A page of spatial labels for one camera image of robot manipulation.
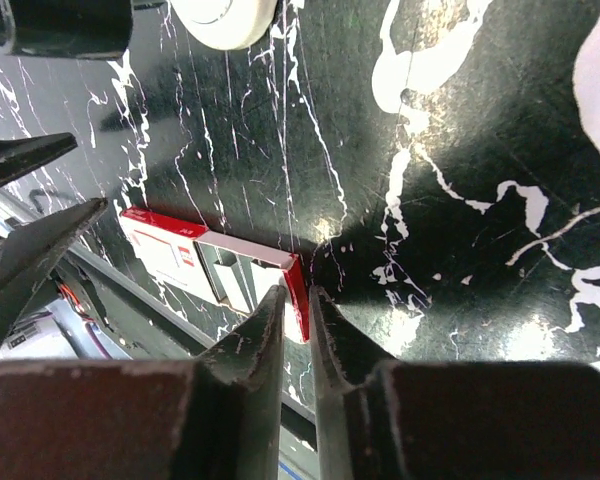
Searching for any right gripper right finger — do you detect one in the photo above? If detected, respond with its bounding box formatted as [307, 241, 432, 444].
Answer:
[309, 287, 600, 479]

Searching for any staples box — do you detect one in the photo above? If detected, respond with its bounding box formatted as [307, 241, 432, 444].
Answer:
[119, 207, 309, 344]

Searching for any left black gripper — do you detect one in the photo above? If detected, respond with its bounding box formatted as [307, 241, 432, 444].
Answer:
[0, 0, 133, 187]

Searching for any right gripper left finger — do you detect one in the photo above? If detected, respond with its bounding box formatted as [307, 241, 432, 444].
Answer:
[0, 286, 286, 479]

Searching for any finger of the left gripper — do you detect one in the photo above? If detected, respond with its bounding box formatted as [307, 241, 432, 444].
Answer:
[0, 198, 108, 347]

